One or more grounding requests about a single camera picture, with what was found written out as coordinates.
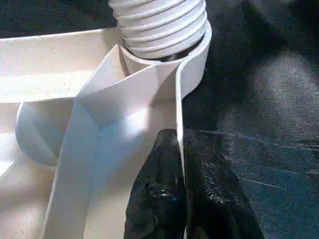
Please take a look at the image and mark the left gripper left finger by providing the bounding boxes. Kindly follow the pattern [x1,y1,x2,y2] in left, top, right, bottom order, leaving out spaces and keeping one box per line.
[124,128,187,239]

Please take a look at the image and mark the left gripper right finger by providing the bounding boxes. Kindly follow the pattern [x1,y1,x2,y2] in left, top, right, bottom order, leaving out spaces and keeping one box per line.
[182,128,265,239]

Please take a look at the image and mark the white plastic table top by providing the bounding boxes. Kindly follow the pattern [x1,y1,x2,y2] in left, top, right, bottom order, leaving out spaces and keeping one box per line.
[0,23,213,239]

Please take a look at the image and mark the black work mat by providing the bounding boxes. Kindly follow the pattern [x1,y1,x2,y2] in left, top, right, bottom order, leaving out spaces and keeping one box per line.
[0,0,319,239]

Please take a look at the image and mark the white plastic table leg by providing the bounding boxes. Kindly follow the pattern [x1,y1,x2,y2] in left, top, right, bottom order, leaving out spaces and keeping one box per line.
[108,0,209,60]

